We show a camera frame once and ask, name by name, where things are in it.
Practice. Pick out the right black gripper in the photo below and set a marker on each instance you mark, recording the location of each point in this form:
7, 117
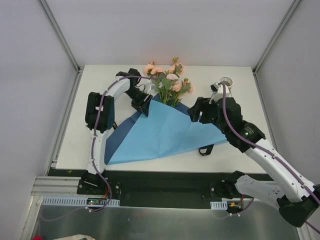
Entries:
200, 112

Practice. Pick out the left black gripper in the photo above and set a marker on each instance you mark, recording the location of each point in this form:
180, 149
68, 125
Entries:
141, 103

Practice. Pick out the pink artificial flower bouquet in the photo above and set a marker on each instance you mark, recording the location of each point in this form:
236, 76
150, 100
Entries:
168, 84

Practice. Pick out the blue wrapping paper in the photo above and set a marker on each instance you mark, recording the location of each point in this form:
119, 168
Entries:
166, 131

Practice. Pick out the black ribbon gold lettering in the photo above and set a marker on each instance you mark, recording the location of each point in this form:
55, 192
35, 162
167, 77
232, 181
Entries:
206, 150

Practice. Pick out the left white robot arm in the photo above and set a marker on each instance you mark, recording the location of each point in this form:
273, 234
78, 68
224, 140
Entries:
100, 118

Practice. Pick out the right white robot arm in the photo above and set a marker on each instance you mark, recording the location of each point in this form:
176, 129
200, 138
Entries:
296, 198

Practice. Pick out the white ribbed ceramic vase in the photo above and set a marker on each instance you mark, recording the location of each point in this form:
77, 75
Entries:
228, 82

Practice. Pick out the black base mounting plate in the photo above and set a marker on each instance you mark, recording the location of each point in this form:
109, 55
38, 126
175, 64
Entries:
160, 200

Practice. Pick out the beige cloth bag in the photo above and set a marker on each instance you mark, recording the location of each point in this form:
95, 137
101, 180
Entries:
76, 237

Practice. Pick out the red cloth item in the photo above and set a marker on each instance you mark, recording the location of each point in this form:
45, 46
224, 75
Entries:
37, 237

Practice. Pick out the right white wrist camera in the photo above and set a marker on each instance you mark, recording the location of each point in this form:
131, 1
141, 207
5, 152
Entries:
219, 89

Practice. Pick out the right white cable duct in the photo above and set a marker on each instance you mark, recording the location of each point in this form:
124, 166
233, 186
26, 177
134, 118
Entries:
219, 205

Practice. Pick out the white cable duct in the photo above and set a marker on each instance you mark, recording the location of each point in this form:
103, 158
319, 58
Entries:
219, 205
73, 201

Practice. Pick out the front aluminium frame rail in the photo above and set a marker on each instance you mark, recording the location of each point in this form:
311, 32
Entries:
55, 185

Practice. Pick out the left aluminium frame post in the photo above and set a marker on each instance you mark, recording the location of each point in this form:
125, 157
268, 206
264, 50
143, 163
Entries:
59, 34

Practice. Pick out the aluminium frame post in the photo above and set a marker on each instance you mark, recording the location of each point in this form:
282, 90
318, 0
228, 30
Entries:
59, 34
277, 34

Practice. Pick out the left white cable duct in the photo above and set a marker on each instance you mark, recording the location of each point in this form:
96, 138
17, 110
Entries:
73, 201

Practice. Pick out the right aluminium frame post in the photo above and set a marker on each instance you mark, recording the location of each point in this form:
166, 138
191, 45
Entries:
277, 34

